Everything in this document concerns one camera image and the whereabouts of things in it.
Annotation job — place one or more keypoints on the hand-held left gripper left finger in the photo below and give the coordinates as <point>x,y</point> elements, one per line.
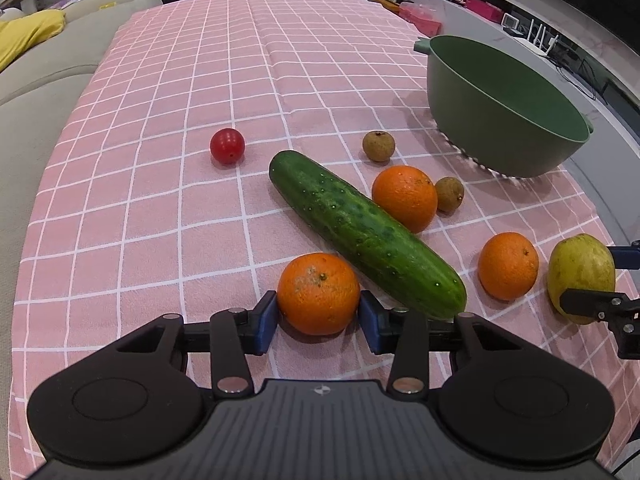
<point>266,322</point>

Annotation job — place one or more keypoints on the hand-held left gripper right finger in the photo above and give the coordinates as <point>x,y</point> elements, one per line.
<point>369,322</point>

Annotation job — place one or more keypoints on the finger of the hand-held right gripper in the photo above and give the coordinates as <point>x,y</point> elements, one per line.
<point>580,300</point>
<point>627,257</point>

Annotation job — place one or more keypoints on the yellow-green pear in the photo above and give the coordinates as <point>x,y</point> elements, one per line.
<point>580,265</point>

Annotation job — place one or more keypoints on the orange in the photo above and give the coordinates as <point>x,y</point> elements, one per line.
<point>508,266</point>
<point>405,197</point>
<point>317,292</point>

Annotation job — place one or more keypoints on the green cucumber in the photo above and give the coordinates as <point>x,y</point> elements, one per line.
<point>350,225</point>

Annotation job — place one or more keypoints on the brown longan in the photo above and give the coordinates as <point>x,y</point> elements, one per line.
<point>449,195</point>
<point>379,146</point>

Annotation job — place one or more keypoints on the red tomato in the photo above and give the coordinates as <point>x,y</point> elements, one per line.
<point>227,146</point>

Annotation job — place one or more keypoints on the green colander bowl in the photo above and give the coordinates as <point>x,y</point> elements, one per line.
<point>495,110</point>

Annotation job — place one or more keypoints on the white router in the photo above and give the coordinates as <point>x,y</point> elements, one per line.
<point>537,42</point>

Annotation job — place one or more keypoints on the pink checked tablecloth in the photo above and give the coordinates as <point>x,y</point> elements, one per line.
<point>200,85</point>

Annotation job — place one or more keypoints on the black television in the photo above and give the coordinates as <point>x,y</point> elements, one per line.
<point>575,0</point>

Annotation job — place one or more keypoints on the small white clock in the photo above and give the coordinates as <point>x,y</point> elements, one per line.
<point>512,21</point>

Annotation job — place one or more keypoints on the magenta box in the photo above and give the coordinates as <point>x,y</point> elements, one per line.
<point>484,9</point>

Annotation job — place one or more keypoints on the pink plastic box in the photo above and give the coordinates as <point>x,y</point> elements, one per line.
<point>422,17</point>

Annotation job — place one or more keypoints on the orange box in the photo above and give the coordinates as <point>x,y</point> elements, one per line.
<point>390,4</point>

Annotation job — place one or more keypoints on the beige sofa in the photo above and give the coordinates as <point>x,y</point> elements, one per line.
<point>45,85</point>

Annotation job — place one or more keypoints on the yellow pillow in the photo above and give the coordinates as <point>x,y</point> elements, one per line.
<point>25,35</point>

